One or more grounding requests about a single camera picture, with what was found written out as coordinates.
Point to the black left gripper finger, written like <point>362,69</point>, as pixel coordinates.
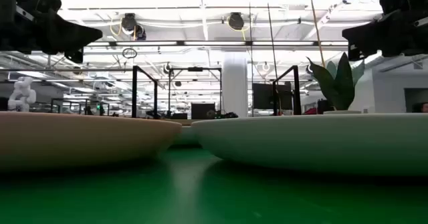
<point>75,56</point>
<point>70,33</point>

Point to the white column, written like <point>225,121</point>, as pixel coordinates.
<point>235,83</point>

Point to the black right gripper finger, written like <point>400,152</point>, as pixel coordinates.
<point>366,36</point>
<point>355,53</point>

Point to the white robot figure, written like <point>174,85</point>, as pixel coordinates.
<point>21,95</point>

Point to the black monitor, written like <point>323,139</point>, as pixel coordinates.
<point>262,95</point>

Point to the person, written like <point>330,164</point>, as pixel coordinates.
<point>422,107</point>

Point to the horizontal metal rail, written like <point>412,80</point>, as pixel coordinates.
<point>214,43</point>

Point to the peach pink plate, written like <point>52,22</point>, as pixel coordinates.
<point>77,140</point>

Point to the black background rig frame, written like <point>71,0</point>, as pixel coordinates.
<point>195,69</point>

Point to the black frame wooden shelf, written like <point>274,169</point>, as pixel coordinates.
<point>135,90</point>

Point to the dark box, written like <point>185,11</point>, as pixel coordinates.
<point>202,111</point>

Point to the pale blue-grey plate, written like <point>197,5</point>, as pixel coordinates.
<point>317,143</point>

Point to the green leafy plant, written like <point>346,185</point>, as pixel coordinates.
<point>341,87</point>

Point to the tan hanging rod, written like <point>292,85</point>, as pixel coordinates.
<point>316,23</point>

